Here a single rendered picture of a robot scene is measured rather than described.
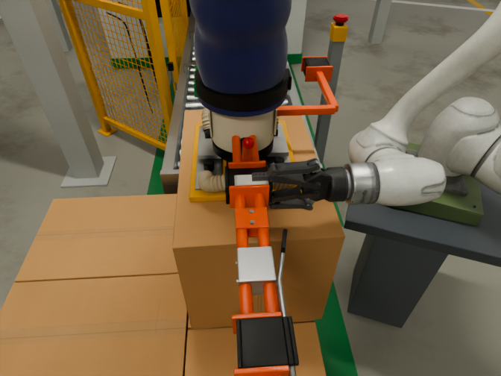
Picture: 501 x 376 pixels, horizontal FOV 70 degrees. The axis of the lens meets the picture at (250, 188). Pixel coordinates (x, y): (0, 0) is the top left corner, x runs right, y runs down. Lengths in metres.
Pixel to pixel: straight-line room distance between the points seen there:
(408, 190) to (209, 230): 0.44
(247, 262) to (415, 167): 0.40
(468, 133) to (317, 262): 0.56
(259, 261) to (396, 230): 0.67
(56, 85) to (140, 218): 1.04
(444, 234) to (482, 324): 0.90
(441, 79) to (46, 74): 1.90
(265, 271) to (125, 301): 0.75
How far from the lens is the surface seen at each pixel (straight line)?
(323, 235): 0.85
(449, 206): 1.27
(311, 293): 1.05
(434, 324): 1.98
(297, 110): 1.01
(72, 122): 2.36
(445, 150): 1.20
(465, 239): 1.27
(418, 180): 0.80
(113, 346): 1.22
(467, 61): 0.84
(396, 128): 0.92
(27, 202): 2.65
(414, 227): 1.24
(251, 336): 0.54
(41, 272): 1.46
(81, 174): 2.61
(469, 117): 1.17
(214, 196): 0.91
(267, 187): 0.72
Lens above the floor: 1.61
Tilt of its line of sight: 43 degrees down
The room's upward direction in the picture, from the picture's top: straight up
